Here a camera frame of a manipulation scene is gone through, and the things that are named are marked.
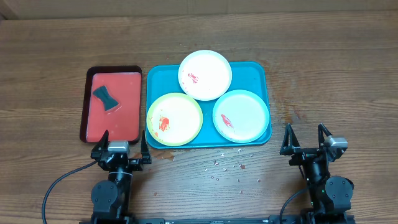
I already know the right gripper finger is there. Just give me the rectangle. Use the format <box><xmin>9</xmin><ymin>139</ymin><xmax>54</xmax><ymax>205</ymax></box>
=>
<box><xmin>280</xmin><ymin>123</ymin><xmax>300</xmax><ymax>156</ymax></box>
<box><xmin>318</xmin><ymin>123</ymin><xmax>332</xmax><ymax>147</ymax></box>

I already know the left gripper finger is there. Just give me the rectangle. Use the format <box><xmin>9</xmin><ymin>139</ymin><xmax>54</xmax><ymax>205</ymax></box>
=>
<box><xmin>90</xmin><ymin>130</ymin><xmax>109</xmax><ymax>159</ymax></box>
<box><xmin>141</xmin><ymin>130</ymin><xmax>152</xmax><ymax>165</ymax></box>

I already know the yellow-green plate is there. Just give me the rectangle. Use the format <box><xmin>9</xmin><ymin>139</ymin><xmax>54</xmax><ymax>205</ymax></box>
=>
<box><xmin>146</xmin><ymin>93</ymin><xmax>203</xmax><ymax>147</ymax></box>

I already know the green and orange sponge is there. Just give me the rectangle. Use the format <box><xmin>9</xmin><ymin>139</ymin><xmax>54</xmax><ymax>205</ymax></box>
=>
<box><xmin>93</xmin><ymin>85</ymin><xmax>119</xmax><ymax>111</ymax></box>

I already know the white plate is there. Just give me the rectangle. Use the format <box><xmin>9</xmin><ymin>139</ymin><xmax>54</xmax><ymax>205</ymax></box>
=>
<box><xmin>177</xmin><ymin>50</ymin><xmax>233</xmax><ymax>101</ymax></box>

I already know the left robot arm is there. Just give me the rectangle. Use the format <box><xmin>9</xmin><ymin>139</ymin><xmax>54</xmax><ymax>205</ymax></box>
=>
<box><xmin>89</xmin><ymin>131</ymin><xmax>152</xmax><ymax>224</ymax></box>

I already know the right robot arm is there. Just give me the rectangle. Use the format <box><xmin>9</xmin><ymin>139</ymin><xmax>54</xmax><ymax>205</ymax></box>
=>
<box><xmin>278</xmin><ymin>123</ymin><xmax>355</xmax><ymax>223</ymax></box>

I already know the dark red water tray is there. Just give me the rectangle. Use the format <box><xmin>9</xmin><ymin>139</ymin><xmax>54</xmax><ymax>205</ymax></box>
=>
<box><xmin>80</xmin><ymin>65</ymin><xmax>142</xmax><ymax>144</ymax></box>

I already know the teal plastic tray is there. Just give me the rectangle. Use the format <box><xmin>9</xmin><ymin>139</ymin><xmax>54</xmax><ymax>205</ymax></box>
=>
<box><xmin>146</xmin><ymin>61</ymin><xmax>269</xmax><ymax>149</ymax></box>

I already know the light blue plate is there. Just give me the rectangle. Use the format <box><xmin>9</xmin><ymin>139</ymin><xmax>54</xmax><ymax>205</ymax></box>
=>
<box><xmin>212</xmin><ymin>90</ymin><xmax>271</xmax><ymax>144</ymax></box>

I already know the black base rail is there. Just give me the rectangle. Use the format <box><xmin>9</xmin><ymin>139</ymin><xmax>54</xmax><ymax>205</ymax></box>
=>
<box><xmin>79</xmin><ymin>214</ymin><xmax>355</xmax><ymax>224</ymax></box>

